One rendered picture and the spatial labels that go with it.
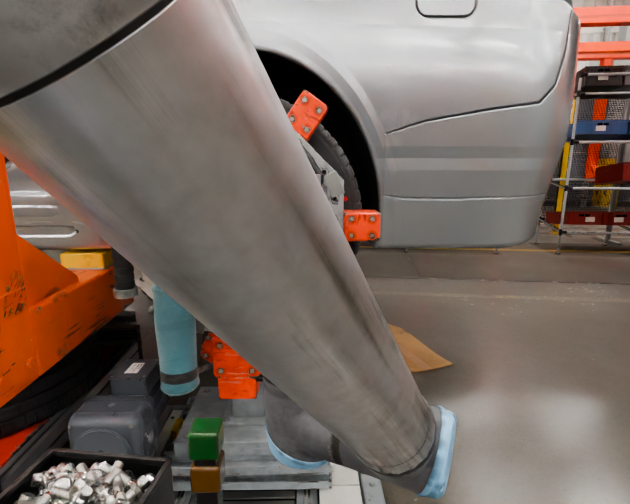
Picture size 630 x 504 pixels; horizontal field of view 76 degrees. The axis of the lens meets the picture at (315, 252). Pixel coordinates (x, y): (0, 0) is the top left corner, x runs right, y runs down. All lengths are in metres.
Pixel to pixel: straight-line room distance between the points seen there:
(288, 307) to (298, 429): 0.36
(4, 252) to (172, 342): 0.38
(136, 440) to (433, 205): 1.02
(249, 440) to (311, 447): 0.78
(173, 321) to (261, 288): 0.80
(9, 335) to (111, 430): 0.32
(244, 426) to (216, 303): 1.19
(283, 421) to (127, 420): 0.67
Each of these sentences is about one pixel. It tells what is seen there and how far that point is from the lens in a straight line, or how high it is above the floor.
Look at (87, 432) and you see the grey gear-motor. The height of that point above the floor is 0.38.
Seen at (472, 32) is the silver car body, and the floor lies 1.35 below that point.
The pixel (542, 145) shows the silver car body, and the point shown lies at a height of 1.05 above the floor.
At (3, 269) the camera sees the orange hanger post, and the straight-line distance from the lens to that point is 1.04.
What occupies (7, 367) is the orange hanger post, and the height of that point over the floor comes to 0.60.
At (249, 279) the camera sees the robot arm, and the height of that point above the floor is 0.96.
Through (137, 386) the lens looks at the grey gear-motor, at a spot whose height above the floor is 0.40.
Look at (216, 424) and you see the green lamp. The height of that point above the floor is 0.66.
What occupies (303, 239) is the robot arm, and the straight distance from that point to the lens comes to 0.16.
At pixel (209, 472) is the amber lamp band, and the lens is 0.62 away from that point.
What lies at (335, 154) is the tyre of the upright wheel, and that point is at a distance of 1.05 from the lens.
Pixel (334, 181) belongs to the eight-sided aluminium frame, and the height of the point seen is 0.96.
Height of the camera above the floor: 1.00
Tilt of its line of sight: 12 degrees down
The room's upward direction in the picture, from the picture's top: straight up
